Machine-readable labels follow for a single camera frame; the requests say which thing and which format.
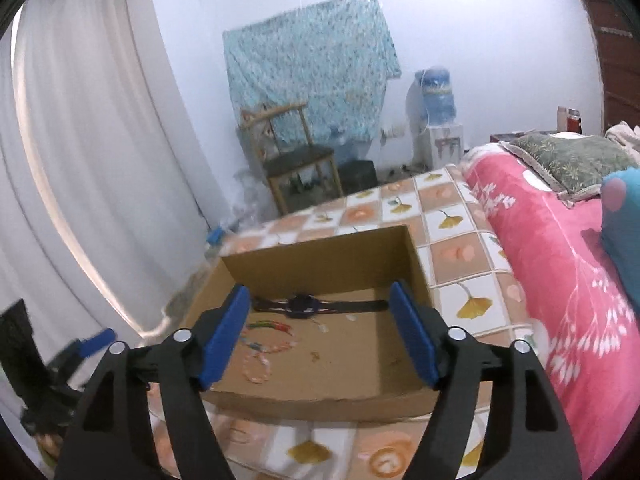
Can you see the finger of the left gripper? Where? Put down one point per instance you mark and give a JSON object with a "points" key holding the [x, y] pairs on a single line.
{"points": [[82, 344]]}

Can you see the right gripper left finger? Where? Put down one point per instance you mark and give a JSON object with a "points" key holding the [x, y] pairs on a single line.
{"points": [[111, 436]]}

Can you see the blue water bottle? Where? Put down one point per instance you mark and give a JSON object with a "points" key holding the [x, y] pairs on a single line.
{"points": [[437, 96]]}

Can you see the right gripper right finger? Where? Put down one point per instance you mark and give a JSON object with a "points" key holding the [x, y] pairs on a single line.
{"points": [[527, 434]]}

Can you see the wooden chair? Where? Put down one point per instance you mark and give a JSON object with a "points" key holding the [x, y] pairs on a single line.
{"points": [[280, 163]]}

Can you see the black waste bin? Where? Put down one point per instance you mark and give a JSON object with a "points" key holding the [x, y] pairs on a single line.
{"points": [[357, 175]]}

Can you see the green patterned pillow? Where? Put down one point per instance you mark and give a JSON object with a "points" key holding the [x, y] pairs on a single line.
{"points": [[574, 168]]}

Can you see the brown cardboard box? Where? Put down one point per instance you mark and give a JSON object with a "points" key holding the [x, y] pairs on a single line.
{"points": [[332, 367]]}

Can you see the blue pillow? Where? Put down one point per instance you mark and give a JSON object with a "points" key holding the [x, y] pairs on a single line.
{"points": [[620, 234]]}

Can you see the brown wooden door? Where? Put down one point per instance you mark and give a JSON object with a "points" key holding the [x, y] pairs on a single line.
{"points": [[618, 53]]}

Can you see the teal patterned hanging cloth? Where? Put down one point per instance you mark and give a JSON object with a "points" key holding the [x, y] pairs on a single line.
{"points": [[336, 57]]}

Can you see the white curtain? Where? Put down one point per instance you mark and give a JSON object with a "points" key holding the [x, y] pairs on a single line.
{"points": [[98, 227]]}

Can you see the pink floral blanket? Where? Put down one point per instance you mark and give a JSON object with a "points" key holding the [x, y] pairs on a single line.
{"points": [[585, 330]]}

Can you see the patterned tile tablecloth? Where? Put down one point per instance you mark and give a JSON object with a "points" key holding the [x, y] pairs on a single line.
{"points": [[469, 280]]}

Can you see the white water dispenser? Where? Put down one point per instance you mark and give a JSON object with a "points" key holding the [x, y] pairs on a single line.
{"points": [[438, 146]]}

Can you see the black wristwatch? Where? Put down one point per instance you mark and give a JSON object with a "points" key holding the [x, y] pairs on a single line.
{"points": [[304, 306]]}

